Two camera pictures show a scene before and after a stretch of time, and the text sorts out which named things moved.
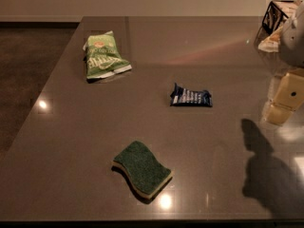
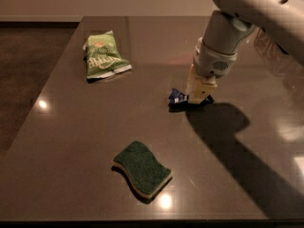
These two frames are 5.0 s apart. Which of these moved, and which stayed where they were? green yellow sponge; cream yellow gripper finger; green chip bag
Moved: cream yellow gripper finger
Stayed: green yellow sponge; green chip bag
